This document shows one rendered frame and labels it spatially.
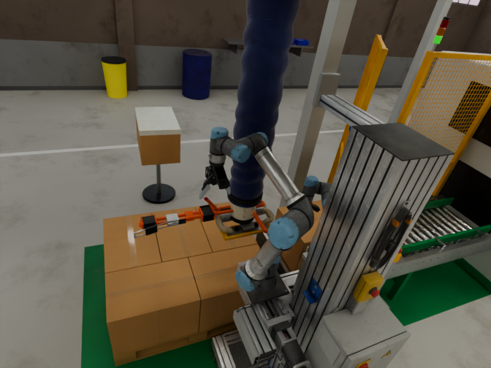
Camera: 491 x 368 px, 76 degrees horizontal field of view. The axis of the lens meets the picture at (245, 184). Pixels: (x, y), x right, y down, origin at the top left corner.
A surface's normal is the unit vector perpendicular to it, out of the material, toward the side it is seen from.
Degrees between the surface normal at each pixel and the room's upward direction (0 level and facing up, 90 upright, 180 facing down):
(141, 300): 0
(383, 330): 0
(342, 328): 0
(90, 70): 90
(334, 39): 90
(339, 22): 90
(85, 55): 90
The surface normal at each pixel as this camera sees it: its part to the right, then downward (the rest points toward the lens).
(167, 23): 0.38, 0.56
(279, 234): -0.60, 0.27
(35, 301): 0.13, -0.82
